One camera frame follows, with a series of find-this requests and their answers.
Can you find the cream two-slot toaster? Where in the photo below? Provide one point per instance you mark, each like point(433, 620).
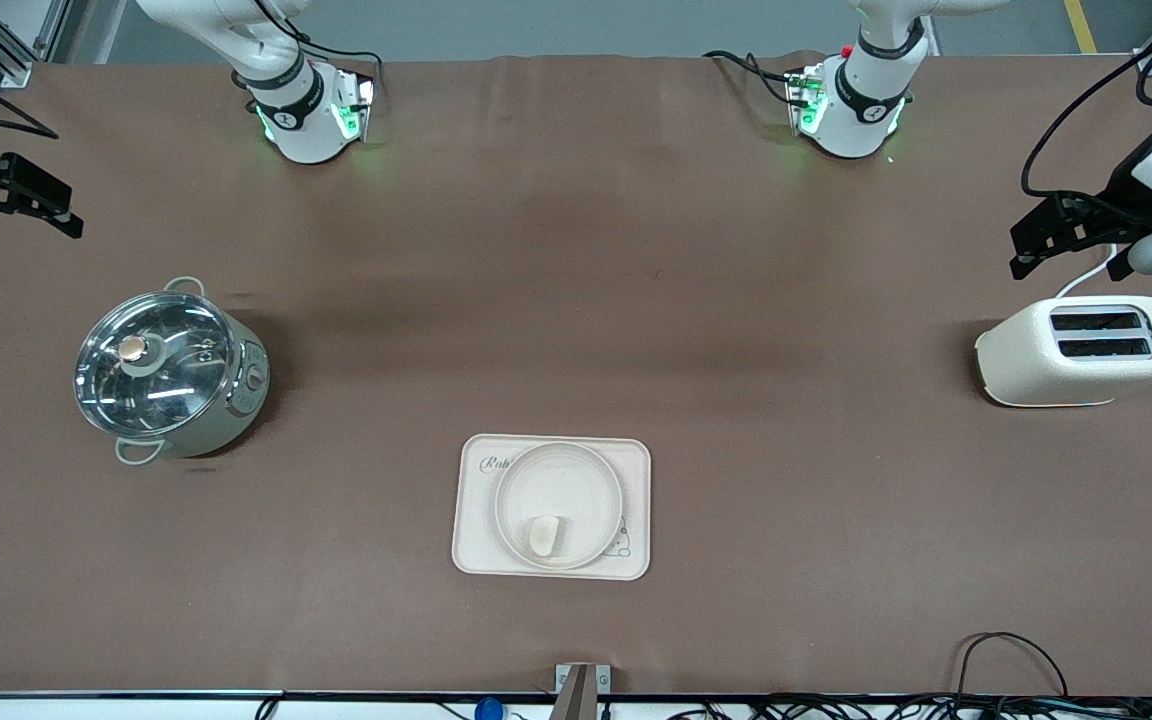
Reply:
point(1026, 365)

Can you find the steel electric cooking pot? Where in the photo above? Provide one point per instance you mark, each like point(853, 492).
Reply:
point(226, 420)

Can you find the blue round cap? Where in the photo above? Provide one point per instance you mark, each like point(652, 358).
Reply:
point(488, 710)

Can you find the small white bun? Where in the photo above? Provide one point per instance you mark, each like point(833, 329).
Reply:
point(546, 537)

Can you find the brown table mat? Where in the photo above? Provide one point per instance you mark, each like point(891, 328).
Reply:
point(736, 300)

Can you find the round beige plate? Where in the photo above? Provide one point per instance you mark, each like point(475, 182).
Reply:
point(561, 485)

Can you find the glass pot lid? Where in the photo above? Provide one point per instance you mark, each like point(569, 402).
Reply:
point(156, 370)

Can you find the grey metal camera bracket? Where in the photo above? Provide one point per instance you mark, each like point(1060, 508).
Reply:
point(581, 690)

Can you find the green-lit left base connector box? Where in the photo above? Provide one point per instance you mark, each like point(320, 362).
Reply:
point(804, 100)

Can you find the beige rabbit print tray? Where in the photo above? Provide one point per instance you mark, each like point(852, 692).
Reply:
point(476, 540)

